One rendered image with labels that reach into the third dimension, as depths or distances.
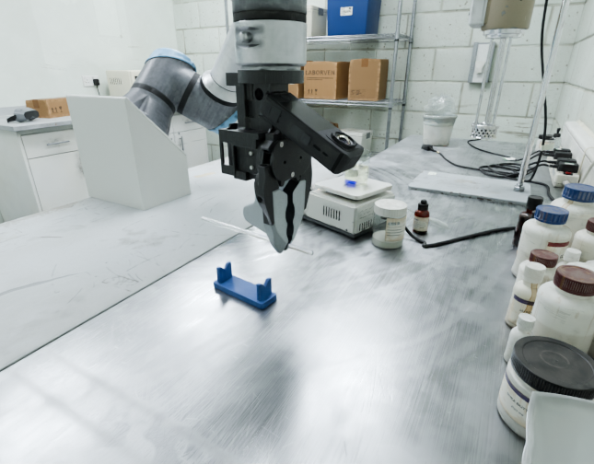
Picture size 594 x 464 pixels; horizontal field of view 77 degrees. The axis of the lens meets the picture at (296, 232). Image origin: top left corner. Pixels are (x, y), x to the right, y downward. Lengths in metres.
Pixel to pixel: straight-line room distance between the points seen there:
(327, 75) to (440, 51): 0.83
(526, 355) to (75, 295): 0.57
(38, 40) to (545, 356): 3.56
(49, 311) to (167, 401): 0.26
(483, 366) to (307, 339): 0.20
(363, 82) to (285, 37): 2.56
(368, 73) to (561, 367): 2.68
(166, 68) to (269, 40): 0.68
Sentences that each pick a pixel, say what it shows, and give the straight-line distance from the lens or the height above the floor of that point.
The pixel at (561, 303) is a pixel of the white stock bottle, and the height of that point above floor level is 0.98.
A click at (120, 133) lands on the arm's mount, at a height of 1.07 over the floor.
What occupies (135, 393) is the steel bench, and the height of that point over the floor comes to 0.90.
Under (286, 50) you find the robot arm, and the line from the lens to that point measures 0.40.
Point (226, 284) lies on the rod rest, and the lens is 0.57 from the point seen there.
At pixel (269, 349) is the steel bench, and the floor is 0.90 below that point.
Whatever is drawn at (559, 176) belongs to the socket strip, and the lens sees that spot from 1.28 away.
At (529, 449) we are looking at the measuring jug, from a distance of 0.22.
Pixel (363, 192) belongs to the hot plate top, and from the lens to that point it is 0.73.
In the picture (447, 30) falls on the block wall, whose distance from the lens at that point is 3.19.
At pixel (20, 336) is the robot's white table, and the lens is 0.59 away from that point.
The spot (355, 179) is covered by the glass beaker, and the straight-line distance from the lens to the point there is 0.75.
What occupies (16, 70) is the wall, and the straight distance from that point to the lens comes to 3.53.
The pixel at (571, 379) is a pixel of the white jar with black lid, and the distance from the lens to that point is 0.40.
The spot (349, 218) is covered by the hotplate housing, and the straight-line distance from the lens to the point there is 0.72.
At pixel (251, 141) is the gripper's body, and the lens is 0.41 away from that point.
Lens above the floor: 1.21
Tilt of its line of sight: 24 degrees down
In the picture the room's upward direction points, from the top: straight up
